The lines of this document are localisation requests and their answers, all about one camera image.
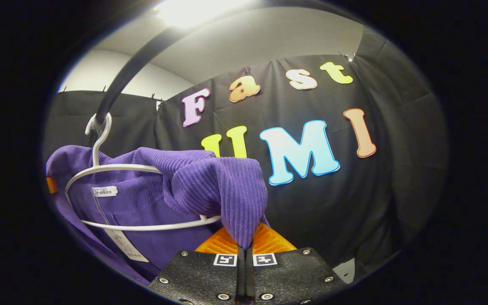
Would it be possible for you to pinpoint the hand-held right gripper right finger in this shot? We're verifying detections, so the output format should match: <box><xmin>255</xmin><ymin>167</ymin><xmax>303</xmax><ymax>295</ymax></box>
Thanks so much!
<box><xmin>247</xmin><ymin>222</ymin><xmax>347</xmax><ymax>304</ymax></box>

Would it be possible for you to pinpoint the black backdrop cloth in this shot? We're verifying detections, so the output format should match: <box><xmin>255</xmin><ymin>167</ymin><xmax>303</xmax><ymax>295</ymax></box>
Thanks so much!
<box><xmin>43</xmin><ymin>32</ymin><xmax>450</xmax><ymax>282</ymax></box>

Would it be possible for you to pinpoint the ceiling light panel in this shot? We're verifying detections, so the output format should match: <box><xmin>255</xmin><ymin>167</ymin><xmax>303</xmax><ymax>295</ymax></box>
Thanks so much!
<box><xmin>153</xmin><ymin>0</ymin><xmax>261</xmax><ymax>28</ymax></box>

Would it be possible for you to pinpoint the purple corduroy shirt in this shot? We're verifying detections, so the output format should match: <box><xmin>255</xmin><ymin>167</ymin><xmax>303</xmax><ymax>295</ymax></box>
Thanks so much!
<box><xmin>45</xmin><ymin>145</ymin><xmax>269</xmax><ymax>285</ymax></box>

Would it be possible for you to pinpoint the black metal clothes rack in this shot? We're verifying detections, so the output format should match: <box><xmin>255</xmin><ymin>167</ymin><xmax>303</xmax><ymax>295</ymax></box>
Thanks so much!
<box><xmin>89</xmin><ymin>19</ymin><xmax>215</xmax><ymax>147</ymax></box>

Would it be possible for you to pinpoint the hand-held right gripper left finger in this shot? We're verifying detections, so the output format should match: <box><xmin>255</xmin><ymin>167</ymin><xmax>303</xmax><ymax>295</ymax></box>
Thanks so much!
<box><xmin>149</xmin><ymin>228</ymin><xmax>245</xmax><ymax>303</ymax></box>

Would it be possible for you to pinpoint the white plastic clothes hanger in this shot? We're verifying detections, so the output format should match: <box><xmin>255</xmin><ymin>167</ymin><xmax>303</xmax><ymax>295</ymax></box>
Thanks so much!
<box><xmin>65</xmin><ymin>112</ymin><xmax>221</xmax><ymax>231</ymax></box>

